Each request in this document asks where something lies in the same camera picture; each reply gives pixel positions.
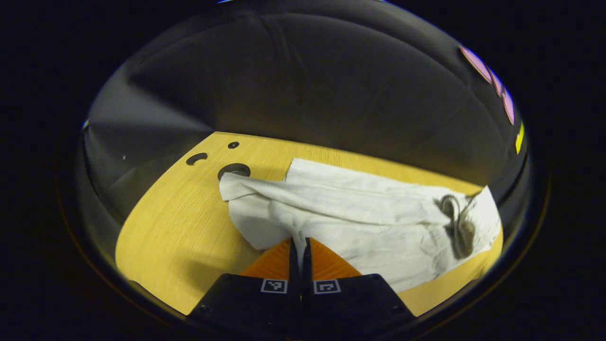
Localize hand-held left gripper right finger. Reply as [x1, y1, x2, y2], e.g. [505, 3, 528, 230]
[301, 237, 417, 339]

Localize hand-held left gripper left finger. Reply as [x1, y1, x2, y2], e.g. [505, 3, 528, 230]
[188, 238, 300, 339]

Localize black backdrop cloth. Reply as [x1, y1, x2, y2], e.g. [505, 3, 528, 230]
[80, 2, 531, 256]

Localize white jeans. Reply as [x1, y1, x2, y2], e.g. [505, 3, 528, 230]
[219, 158, 502, 293]

